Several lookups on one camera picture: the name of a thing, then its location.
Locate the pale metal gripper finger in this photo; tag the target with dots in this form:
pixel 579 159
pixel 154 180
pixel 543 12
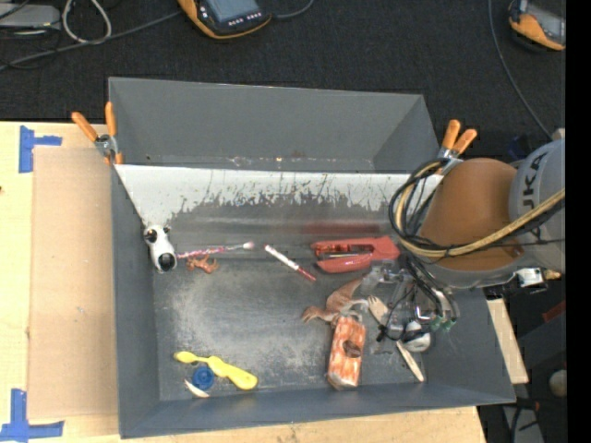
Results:
pixel 396 328
pixel 379 278

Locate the shiny silver oval piece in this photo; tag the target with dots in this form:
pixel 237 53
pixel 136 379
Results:
pixel 418 340

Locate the pale wooden fork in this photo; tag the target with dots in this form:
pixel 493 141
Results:
pixel 378 308

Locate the pale wooden flat stick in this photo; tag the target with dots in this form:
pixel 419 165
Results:
pixel 411 362

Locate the red stapler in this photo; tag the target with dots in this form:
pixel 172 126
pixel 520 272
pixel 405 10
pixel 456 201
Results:
pixel 353 253

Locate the brown toy dinosaur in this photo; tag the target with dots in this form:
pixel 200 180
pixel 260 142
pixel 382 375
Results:
pixel 334 303

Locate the orange and white patterned box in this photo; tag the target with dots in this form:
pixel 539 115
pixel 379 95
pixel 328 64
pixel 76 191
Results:
pixel 346 355

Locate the red and white striped stick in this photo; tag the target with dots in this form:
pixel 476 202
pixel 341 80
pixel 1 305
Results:
pixel 289 261

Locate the grey metal bin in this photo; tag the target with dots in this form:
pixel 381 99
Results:
pixel 249 312

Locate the pink and white twisted stick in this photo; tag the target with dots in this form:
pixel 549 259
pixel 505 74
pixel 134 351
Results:
pixel 212 250

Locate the small orange toy animal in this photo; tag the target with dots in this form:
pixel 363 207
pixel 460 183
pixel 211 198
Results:
pixel 203 263

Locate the blue bottle cap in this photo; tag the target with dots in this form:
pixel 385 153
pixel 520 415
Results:
pixel 203 377

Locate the brown cardboard board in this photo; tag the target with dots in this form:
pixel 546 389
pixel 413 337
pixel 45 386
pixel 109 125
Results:
pixel 69 284

